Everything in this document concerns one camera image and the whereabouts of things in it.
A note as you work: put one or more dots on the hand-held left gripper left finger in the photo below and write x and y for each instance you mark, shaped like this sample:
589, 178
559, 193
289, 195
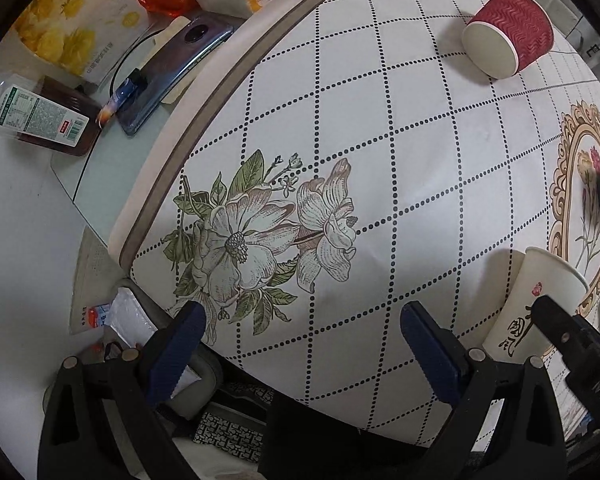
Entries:
172, 355

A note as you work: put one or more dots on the white paper cup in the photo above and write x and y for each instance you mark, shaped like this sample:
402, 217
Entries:
540, 290

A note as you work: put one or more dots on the floral checked tablecloth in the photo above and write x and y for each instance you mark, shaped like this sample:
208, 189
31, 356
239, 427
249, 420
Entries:
380, 160

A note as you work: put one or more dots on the beige woven mat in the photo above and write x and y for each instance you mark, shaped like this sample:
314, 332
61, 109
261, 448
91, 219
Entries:
92, 270

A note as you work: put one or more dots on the white plastic packet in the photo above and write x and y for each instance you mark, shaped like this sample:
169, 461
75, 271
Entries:
127, 317

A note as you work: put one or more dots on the grey cushion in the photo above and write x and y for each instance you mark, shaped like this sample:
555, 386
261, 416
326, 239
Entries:
200, 385

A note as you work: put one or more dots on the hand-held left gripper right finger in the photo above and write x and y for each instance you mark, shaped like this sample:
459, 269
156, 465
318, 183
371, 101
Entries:
432, 360

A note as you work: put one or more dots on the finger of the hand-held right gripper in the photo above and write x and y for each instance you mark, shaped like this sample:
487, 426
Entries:
560, 325

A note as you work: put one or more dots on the black white patterned cloth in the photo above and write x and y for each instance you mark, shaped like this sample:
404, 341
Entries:
230, 435

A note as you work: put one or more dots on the yellow floral tissue pack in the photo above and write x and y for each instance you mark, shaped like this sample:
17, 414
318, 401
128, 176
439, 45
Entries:
80, 10

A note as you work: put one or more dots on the red ribbed paper cup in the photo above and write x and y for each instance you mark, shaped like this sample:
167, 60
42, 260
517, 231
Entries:
520, 30

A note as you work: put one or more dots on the purple smartphone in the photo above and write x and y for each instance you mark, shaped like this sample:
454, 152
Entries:
180, 60

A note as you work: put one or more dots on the blue lighter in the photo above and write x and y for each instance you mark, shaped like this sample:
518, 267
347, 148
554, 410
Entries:
122, 96

